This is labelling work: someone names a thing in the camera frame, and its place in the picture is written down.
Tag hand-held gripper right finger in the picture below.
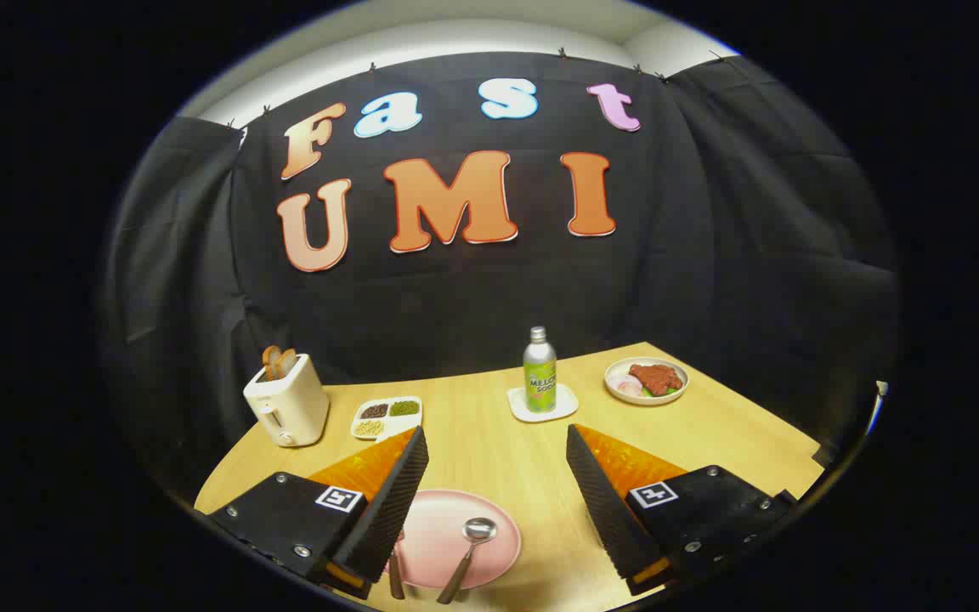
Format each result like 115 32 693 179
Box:
566 424 797 597

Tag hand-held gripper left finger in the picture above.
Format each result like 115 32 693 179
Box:
207 426 430 601

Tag brown-handled metal fork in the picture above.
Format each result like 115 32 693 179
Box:
388 529 406 601

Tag metal spoon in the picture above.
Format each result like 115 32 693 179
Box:
437 517 497 605

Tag pink round plate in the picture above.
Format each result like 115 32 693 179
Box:
389 489 523 592

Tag white divided grain dish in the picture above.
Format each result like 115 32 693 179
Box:
350 396 423 443

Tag white square coaster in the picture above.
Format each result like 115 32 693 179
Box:
506 382 580 423

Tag white oval plate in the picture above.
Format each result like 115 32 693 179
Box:
604 357 690 406

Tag red-brown meat piece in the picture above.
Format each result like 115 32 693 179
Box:
628 363 684 397

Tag white toaster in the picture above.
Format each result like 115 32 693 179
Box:
243 353 331 448

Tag green soda bottle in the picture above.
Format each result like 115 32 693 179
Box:
523 326 558 414

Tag brown toast slices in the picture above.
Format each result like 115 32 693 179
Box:
262 345 297 381

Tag black backdrop cloth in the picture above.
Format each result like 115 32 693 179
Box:
99 51 903 502

